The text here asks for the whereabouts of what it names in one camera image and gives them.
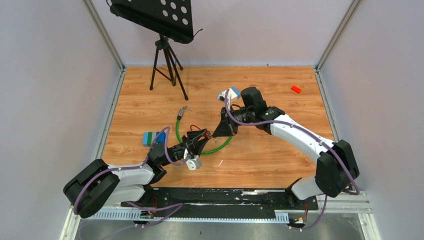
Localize black perforated stand tray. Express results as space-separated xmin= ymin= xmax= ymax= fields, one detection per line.
xmin=108 ymin=0 xmax=196 ymax=44

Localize red cable lock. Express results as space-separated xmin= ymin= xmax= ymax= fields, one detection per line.
xmin=190 ymin=124 xmax=212 ymax=139

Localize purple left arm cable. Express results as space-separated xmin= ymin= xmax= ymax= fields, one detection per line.
xmin=72 ymin=125 xmax=196 ymax=229

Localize white slotted cable duct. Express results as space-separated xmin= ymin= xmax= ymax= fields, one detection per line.
xmin=87 ymin=209 xmax=290 ymax=224

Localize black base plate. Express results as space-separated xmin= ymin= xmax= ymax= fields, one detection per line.
xmin=134 ymin=187 xmax=319 ymax=219

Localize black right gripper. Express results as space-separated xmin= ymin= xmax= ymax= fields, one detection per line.
xmin=212 ymin=105 xmax=254 ymax=138

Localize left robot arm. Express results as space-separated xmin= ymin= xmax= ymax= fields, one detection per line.
xmin=63 ymin=127 xmax=212 ymax=219

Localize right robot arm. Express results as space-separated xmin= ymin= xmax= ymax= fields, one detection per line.
xmin=212 ymin=86 xmax=360 ymax=209

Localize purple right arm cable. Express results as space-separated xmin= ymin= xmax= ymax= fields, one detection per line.
xmin=223 ymin=88 xmax=361 ymax=232

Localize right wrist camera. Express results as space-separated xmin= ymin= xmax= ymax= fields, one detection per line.
xmin=216 ymin=88 xmax=231 ymax=103

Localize small red brick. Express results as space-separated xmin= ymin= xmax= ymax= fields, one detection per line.
xmin=290 ymin=85 xmax=302 ymax=94

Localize small silver keys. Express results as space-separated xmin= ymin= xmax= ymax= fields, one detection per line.
xmin=181 ymin=105 xmax=192 ymax=112

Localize blue green striped block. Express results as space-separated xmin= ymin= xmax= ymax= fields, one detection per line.
xmin=142 ymin=131 xmax=166 ymax=147

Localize green cable lock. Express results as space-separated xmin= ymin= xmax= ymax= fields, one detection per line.
xmin=175 ymin=109 xmax=233 ymax=155

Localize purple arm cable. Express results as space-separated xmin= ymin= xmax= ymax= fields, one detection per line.
xmin=72 ymin=125 xmax=196 ymax=229
xmin=223 ymin=88 xmax=361 ymax=232

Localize white and blue toy brick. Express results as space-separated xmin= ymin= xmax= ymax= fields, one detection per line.
xmin=225 ymin=86 xmax=241 ymax=102

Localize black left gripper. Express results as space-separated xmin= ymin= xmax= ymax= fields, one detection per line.
xmin=161 ymin=129 xmax=211 ymax=167

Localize black tripod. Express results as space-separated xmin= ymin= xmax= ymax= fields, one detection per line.
xmin=149 ymin=34 xmax=189 ymax=101

